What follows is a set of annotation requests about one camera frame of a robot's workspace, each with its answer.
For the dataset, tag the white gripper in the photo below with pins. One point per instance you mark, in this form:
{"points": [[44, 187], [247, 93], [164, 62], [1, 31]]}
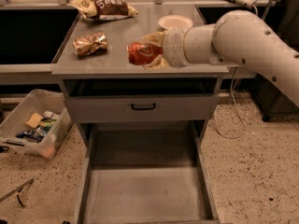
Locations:
{"points": [[173, 48]]}

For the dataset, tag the red coke can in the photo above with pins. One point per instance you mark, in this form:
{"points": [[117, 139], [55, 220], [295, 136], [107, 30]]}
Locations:
{"points": [[139, 54]]}

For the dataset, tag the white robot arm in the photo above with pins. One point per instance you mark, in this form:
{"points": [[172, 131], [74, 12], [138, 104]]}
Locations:
{"points": [[238, 38]]}

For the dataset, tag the closed top drawer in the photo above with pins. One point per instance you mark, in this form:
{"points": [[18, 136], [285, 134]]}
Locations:
{"points": [[118, 109]]}

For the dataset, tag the grey cabinet with counter top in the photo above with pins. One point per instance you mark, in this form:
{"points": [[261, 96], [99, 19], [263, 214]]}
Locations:
{"points": [[110, 74]]}

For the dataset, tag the open grey drawer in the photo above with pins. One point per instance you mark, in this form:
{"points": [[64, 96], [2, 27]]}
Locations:
{"points": [[147, 174]]}

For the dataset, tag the white bowl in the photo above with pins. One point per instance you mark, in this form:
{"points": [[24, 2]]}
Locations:
{"points": [[175, 21]]}

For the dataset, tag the crumpled gold snack bag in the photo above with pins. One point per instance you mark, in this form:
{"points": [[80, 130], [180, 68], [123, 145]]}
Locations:
{"points": [[89, 44]]}

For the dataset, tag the brown chip bag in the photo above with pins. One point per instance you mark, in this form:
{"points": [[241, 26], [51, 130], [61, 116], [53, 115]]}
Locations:
{"points": [[104, 10]]}

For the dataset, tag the dark cabinet at right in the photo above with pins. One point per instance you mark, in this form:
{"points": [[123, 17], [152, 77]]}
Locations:
{"points": [[284, 20]]}

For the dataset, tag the clear plastic bin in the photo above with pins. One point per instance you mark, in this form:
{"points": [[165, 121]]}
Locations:
{"points": [[38, 125]]}

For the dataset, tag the yellow sponge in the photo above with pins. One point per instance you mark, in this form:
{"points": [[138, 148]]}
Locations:
{"points": [[34, 120]]}

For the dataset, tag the blue snack packet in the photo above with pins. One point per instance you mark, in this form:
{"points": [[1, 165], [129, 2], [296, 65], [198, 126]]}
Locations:
{"points": [[34, 135]]}

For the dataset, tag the grey tool on floor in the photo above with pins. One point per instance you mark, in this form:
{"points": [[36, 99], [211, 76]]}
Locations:
{"points": [[17, 190]]}

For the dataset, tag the black drawer handle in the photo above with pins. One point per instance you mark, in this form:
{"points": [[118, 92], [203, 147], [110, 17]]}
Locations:
{"points": [[143, 107]]}

